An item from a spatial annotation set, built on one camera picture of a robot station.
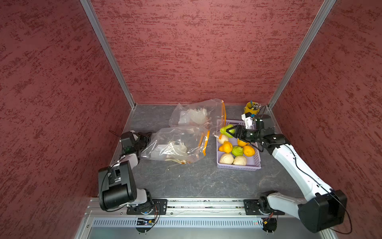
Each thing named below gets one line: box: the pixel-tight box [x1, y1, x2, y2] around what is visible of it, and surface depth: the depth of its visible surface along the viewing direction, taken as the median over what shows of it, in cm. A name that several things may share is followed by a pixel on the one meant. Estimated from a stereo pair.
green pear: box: [231, 145, 244, 157], surface depth 91 cm
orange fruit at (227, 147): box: [218, 140, 234, 154], surface depth 91 cm
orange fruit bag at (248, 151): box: [243, 144, 256, 157], surface depth 91 cm
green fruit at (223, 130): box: [219, 123, 236, 138], surface depth 78 cm
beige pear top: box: [217, 133, 229, 144], surface depth 94 cm
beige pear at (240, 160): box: [233, 155, 248, 166], surface depth 86 cm
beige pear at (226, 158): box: [219, 152, 234, 164], surface depth 87 cm
